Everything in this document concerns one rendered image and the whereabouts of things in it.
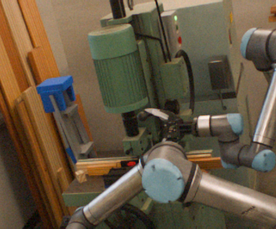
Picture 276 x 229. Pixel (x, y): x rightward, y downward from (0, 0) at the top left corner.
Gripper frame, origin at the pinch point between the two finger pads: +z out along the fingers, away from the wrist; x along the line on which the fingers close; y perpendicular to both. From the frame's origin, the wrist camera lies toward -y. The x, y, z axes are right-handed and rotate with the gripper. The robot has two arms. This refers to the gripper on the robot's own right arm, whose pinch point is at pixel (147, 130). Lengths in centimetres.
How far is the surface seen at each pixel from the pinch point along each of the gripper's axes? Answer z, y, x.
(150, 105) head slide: 5.7, -23.8, -6.6
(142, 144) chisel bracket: 8.8, -17.2, 8.2
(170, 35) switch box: -2.7, -36.1, -34.1
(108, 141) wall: 131, -263, 45
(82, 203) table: 34.0, -6.6, 28.9
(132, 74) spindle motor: 5.4, -6.9, -20.6
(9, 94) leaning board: 128, -110, -14
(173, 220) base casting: -3.3, -8.8, 37.9
